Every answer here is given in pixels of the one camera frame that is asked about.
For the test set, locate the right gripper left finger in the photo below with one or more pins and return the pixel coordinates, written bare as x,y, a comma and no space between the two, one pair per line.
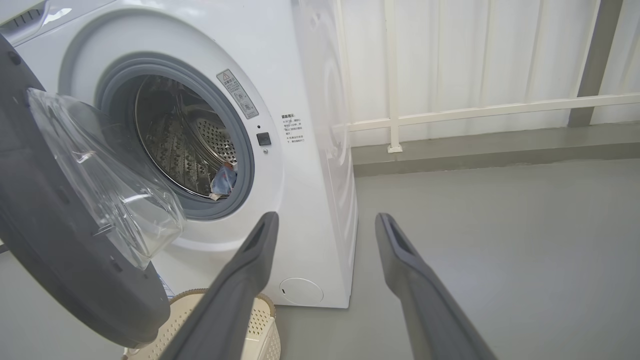
225,305

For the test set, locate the grey washing machine door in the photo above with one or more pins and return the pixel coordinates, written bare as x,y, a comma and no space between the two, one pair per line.
50,250

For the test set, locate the grey warning sticker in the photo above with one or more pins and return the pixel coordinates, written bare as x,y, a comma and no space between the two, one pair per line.
237,94

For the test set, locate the cream perforated laundry basket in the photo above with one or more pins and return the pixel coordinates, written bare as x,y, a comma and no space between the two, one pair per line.
261,325

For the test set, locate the grey pillar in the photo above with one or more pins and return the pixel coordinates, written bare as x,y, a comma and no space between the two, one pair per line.
595,60

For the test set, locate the stainless steel washing machine drum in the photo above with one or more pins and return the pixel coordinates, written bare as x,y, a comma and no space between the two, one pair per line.
175,145

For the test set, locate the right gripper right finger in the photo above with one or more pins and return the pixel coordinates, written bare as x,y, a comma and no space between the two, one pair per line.
430,315

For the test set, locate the white metal railing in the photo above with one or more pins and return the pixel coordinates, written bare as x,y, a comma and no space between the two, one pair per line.
450,114

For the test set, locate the blue energy label sticker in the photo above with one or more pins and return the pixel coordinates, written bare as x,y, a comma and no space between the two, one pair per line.
167,287

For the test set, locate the round white filter cover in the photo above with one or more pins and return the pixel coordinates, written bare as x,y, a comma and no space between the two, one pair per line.
301,291

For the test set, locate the white front-load washing machine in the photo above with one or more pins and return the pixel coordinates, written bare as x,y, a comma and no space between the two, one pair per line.
300,200

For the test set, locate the small black text sticker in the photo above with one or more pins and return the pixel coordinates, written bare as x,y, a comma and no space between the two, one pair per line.
293,129

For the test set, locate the blue and cream clothes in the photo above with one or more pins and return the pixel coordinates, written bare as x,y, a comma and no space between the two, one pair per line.
224,181

